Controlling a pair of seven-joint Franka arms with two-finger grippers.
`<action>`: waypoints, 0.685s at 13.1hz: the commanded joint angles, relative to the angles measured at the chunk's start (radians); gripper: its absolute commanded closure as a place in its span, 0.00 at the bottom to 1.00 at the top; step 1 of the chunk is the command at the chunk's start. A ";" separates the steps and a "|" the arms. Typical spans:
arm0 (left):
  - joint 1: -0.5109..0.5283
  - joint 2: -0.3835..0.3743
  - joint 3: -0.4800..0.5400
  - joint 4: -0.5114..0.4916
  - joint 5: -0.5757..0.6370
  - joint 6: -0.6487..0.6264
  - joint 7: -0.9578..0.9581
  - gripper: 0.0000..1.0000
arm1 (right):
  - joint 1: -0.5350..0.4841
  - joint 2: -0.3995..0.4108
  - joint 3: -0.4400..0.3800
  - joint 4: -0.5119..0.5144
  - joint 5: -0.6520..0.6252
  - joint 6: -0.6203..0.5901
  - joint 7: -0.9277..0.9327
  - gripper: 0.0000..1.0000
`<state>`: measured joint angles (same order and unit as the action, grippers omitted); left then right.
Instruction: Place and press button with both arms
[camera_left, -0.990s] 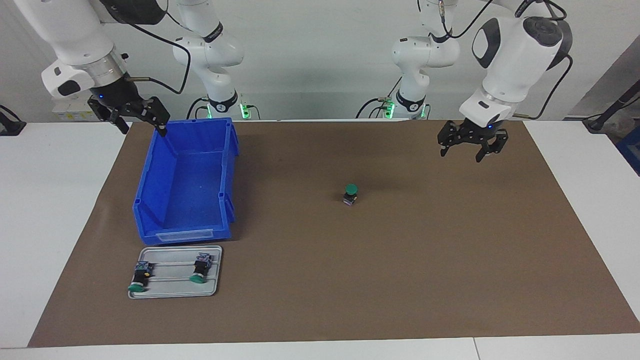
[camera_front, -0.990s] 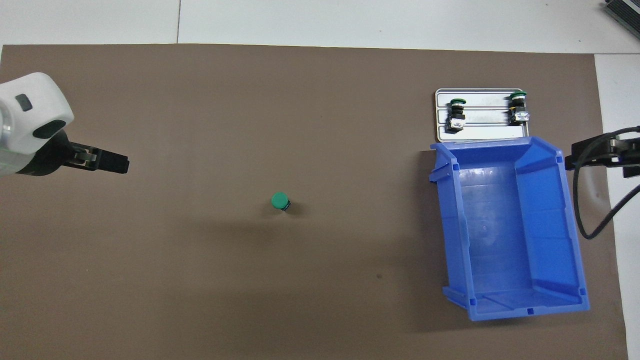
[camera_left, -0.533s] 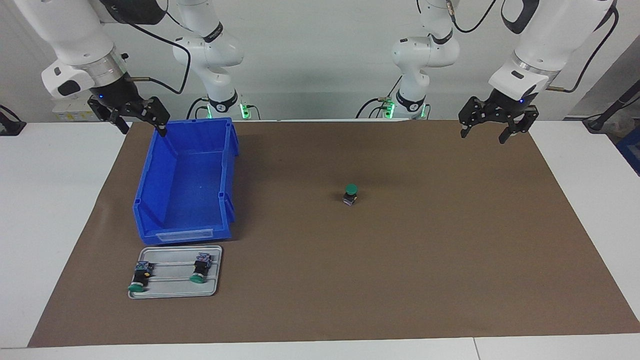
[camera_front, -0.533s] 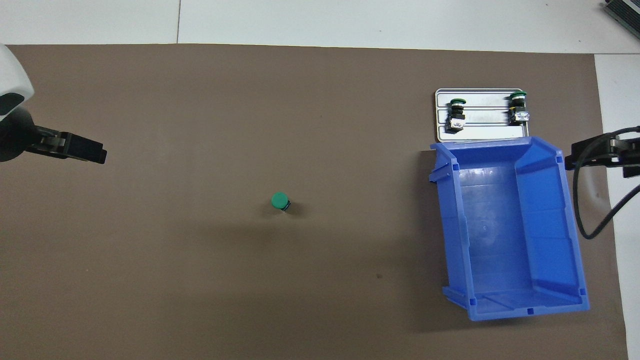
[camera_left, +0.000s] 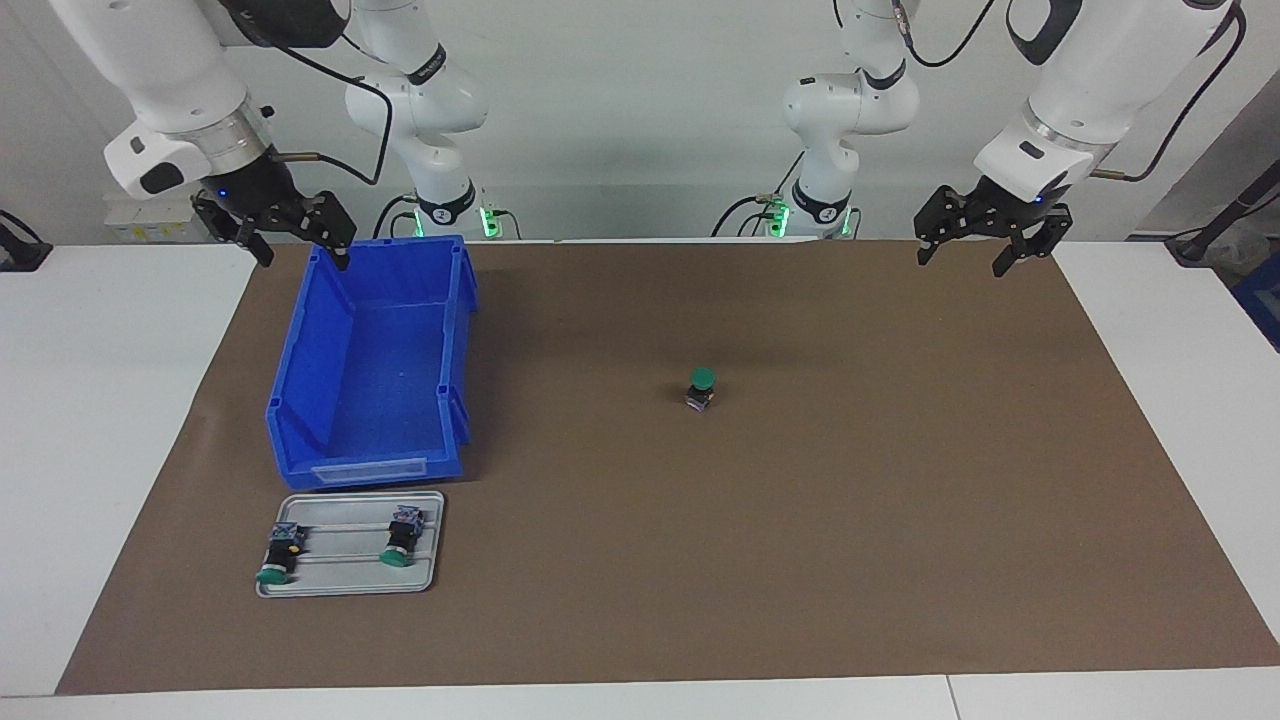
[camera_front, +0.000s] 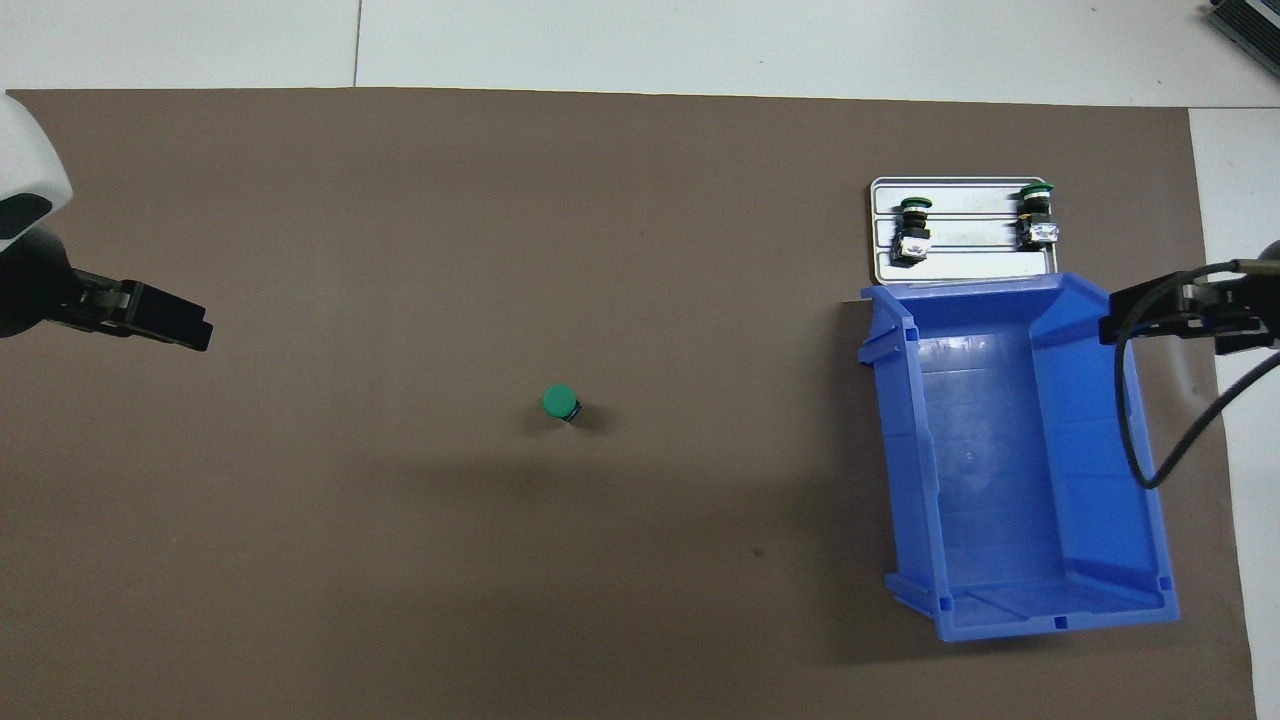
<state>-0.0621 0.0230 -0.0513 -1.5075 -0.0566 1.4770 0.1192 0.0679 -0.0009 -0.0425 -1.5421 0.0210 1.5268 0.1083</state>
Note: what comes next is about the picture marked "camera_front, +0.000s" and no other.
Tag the silver metal tray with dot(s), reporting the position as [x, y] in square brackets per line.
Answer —
[975, 240]

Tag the blue plastic storage bin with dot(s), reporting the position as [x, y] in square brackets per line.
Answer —
[1010, 470]

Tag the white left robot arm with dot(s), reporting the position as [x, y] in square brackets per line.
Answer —
[20, 150]

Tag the grey ribbed metal device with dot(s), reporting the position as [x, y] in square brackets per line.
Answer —
[1250, 25]

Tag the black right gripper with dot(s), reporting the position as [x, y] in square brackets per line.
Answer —
[1250, 310]

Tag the brown paper table mat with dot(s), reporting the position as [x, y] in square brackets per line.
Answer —
[500, 250]

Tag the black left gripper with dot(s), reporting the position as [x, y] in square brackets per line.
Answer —
[25, 290]

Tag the green push button switch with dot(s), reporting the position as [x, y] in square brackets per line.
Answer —
[912, 232]
[558, 401]
[1037, 218]

